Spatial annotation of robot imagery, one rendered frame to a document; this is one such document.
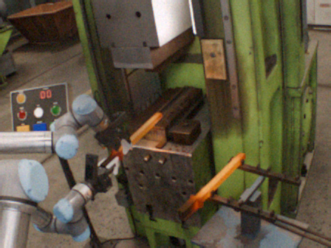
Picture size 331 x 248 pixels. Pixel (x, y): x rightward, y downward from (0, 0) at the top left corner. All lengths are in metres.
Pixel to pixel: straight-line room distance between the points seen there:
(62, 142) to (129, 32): 0.57
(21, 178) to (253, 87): 0.98
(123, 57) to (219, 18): 0.44
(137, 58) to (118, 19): 0.18
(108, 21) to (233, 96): 0.61
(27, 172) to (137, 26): 0.77
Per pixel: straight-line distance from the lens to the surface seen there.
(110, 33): 1.57
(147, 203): 1.90
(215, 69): 1.53
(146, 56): 1.51
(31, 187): 0.99
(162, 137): 1.66
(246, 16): 1.44
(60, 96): 1.83
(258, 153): 1.69
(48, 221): 1.38
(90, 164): 1.35
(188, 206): 1.24
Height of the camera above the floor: 1.77
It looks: 27 degrees down
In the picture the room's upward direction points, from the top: 10 degrees counter-clockwise
